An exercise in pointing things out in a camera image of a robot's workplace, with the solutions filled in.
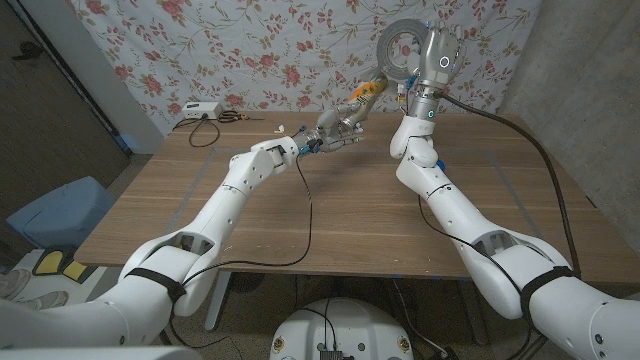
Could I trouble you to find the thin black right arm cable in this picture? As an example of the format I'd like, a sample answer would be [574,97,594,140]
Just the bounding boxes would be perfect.
[417,194,534,351]

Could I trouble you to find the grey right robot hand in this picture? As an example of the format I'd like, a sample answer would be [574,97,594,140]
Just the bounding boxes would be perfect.
[407,22,467,91]

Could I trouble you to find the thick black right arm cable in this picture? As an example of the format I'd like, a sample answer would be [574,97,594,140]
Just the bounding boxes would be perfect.
[438,92,583,277]

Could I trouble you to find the orange handled scissors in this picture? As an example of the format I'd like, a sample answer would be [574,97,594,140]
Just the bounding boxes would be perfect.
[218,110,266,124]

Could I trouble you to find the grey sneaker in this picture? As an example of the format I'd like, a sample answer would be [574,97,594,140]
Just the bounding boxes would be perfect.
[0,268,32,301]
[14,290,70,312]

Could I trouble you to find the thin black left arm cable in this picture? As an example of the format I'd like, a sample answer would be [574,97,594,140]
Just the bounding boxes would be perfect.
[167,153,314,351]

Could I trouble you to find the plastic bottle with orange label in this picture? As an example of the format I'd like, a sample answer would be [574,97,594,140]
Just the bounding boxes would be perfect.
[347,78,390,124]

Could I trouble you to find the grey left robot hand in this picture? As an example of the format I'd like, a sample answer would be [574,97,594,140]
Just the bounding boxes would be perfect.
[299,102,370,155]

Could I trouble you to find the yellow black foot pedal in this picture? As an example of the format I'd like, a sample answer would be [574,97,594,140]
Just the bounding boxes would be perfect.
[32,248,66,277]
[62,259,99,285]

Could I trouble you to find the floral backdrop cloth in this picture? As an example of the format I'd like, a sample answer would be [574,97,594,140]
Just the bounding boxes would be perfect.
[67,0,544,139]

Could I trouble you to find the white power box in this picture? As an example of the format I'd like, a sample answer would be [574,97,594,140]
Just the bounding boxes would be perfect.
[181,101,224,121]

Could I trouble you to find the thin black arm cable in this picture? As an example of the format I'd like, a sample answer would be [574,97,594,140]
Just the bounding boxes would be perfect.
[417,194,534,351]
[167,153,314,351]

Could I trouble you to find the white robot torso base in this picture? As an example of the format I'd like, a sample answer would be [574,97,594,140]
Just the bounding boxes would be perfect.
[269,297,415,360]

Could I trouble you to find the white table leg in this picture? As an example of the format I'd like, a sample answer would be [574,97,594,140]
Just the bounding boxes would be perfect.
[204,271,234,334]

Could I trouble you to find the black wall hook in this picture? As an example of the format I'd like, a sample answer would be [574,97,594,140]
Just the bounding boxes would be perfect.
[12,41,45,62]

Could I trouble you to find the thin black power cable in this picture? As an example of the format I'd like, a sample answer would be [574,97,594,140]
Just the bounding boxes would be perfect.
[172,115,221,149]

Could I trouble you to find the grey duct tape roll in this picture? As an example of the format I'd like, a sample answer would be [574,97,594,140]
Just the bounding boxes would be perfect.
[375,18,431,84]

